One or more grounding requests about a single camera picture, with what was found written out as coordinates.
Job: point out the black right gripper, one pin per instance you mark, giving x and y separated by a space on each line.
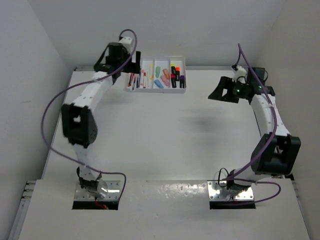
225 83

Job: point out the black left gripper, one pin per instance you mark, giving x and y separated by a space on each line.
132 67

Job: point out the blue gel pen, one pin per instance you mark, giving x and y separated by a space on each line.
137 81

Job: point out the pink tip clear pen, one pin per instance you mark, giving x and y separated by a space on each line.
142 79

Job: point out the dark red gel pen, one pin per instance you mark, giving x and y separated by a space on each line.
134 83

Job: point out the green eraser case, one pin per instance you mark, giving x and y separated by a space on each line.
157 71

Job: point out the blue eraser case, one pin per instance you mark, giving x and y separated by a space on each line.
158 84

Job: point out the orange eraser case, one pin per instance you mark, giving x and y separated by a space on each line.
166 73

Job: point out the yellow cap black highlighter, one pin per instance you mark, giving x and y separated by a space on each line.
173 69

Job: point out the pink cap black highlighter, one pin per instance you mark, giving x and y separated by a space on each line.
173 81

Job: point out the orange cap highlighter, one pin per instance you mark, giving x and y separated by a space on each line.
177 72

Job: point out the purple cap black highlighter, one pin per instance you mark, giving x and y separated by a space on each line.
182 81

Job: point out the red tip white pen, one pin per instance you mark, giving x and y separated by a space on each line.
145 80

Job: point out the yellow tip white marker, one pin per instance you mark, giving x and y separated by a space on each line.
151 71

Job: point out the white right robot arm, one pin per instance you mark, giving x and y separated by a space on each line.
277 149

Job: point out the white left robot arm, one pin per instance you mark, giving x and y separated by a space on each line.
78 122

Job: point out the white divided organizer tray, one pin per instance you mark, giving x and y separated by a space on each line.
163 62

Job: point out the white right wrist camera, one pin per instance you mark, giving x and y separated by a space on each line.
240 73

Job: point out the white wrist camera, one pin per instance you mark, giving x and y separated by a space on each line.
240 73
127 42

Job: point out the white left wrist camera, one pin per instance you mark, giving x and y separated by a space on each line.
127 42

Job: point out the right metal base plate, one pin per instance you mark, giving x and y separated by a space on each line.
218 193

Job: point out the metal base plate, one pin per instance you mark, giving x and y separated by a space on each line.
218 193
107 190

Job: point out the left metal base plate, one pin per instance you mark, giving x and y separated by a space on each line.
107 190

